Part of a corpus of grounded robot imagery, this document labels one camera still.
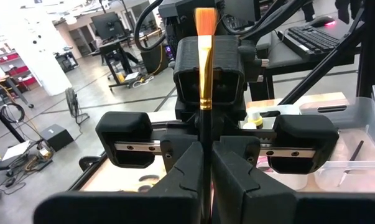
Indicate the tape rolls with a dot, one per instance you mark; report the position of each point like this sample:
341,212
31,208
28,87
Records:
255,119

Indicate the black table clamp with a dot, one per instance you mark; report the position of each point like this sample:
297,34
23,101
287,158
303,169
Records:
87,161

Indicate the black paintbrush long silver ferrule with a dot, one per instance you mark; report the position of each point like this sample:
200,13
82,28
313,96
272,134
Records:
356,152

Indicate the person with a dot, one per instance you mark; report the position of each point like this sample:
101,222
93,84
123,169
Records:
98,42

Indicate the black cart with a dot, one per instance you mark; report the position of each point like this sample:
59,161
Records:
280,59

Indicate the thin black paintbrush orange tip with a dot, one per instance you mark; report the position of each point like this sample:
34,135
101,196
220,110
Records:
206,62

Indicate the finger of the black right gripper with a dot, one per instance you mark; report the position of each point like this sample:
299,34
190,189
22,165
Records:
240,146
178,149

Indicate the black computer mouse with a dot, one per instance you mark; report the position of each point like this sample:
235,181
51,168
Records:
322,21

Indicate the black upright frame post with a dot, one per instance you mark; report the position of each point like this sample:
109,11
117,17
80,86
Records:
372,46
317,71

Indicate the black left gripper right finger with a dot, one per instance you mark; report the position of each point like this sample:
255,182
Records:
243,202

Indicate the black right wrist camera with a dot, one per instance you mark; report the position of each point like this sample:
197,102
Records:
187,56

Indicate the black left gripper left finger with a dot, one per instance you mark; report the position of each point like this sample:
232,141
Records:
174,205

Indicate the shelf with red bins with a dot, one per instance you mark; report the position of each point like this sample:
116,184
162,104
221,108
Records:
17,70

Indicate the black computer keyboard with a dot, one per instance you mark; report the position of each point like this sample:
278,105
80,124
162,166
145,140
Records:
311,40

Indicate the small clear plastic bin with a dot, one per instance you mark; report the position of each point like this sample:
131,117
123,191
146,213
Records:
367,118

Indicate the black desk monitor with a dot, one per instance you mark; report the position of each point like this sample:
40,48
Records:
108,25

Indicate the small black floor box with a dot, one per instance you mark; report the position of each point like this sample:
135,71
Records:
56,137

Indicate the yellow container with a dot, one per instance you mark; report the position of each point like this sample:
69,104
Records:
121,77

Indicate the black box on floor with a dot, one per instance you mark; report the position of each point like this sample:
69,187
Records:
153,59

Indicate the white paper on floor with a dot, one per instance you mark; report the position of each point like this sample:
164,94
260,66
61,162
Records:
16,150

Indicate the black floor fan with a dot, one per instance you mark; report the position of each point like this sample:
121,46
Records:
71,101

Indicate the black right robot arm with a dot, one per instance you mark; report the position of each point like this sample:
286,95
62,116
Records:
174,9

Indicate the black background desk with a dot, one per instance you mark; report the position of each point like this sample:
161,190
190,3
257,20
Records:
115,59

